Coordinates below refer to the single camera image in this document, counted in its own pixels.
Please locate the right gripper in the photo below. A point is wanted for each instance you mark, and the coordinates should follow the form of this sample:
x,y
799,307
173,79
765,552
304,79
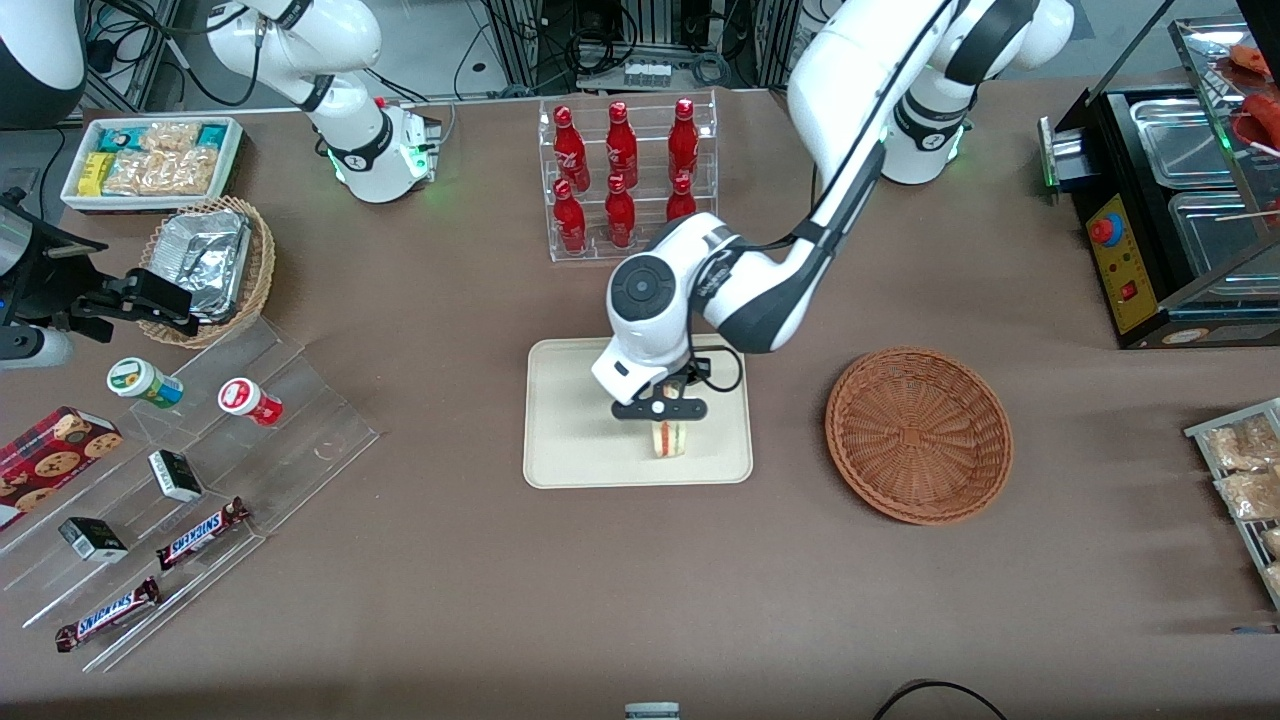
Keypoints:
x,y
62,292

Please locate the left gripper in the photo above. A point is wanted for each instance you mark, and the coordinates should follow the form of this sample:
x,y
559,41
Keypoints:
x,y
681,384

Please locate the layered sandwich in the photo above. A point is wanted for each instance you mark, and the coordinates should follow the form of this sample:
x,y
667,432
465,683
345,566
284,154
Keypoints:
x,y
670,440

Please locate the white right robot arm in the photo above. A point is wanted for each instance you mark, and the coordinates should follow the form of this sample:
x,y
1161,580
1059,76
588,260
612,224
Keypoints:
x,y
345,95

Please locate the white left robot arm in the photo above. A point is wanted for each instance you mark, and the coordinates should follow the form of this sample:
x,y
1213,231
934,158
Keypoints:
x,y
850,60

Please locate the cream plastic tray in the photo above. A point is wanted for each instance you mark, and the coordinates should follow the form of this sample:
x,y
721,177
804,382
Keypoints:
x,y
580,440

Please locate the small tan wicker basket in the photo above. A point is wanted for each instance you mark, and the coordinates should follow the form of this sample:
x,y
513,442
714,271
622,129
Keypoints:
x,y
262,270

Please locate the round brown wicker basket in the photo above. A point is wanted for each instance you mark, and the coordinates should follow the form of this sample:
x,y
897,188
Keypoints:
x,y
920,435

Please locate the stack of foil containers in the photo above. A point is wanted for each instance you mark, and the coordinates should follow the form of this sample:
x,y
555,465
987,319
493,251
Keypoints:
x,y
205,260

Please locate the green lidded white cup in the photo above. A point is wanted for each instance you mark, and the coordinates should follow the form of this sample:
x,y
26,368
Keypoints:
x,y
145,382

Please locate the red lidded white cup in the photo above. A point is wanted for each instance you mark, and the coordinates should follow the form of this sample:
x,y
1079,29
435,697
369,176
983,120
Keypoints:
x,y
250,400

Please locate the clear bag of puffed snacks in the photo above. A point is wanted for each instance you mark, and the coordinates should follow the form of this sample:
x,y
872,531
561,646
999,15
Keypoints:
x,y
160,174
172,136

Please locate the white rectangular snack bin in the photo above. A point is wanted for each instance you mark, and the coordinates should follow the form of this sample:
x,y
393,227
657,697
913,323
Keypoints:
x,y
70,195

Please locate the yellow snack packet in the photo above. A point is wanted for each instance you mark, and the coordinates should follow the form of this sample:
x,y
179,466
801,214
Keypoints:
x,y
95,172

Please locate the small black carton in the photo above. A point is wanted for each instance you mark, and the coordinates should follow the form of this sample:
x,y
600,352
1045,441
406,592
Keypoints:
x,y
92,538
175,475

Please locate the teal snack packet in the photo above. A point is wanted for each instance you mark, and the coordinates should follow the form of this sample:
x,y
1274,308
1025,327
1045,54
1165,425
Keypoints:
x,y
212,133
120,136

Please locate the clear acrylic stepped shelf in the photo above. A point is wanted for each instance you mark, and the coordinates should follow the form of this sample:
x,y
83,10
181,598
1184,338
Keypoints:
x,y
300,420

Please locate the clear acrylic bottle rack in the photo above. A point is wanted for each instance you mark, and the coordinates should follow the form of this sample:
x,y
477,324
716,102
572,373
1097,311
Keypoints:
x,y
645,245

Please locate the red cookie box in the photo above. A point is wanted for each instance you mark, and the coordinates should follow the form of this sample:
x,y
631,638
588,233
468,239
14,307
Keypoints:
x,y
50,460

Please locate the red soda bottle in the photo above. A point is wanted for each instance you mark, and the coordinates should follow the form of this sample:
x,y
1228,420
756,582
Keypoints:
x,y
621,145
683,140
681,200
569,220
568,145
619,215

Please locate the Snickers chocolate bar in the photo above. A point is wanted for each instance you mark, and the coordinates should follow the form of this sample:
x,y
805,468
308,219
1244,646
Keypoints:
x,y
107,614
200,533

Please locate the small grey device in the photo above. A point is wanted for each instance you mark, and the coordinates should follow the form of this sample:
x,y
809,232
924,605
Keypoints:
x,y
652,711

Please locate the white power strip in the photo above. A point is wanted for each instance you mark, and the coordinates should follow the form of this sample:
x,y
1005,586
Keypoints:
x,y
647,73

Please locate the red mushroom stop button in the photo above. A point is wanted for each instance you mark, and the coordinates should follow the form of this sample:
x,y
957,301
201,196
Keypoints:
x,y
1105,230

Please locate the steel side drawer of warmer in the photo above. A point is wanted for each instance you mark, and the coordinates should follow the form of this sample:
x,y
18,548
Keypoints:
x,y
1065,155

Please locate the yellow warmer control panel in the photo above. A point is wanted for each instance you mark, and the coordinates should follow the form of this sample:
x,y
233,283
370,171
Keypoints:
x,y
1125,270

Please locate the black food warmer appliance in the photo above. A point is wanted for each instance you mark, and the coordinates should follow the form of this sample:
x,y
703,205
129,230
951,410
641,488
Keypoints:
x,y
1110,130

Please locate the clear bag of beige snacks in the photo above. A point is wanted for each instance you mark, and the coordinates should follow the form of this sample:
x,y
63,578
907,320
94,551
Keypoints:
x,y
1272,543
1250,495
1275,580
1240,445

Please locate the steel warmer pan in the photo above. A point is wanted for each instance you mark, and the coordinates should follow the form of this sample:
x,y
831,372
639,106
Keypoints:
x,y
1215,245
1180,140

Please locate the wooden skewer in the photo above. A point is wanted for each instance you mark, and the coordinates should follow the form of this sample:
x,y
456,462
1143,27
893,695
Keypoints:
x,y
1245,215

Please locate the glass warmer cover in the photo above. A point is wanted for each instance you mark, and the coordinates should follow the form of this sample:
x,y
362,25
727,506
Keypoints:
x,y
1215,60

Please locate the red skewered sausage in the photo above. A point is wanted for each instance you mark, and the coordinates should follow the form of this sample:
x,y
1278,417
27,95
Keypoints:
x,y
1250,57
1264,112

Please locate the metal equipment frame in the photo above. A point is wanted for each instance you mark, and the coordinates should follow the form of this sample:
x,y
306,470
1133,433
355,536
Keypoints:
x,y
520,40

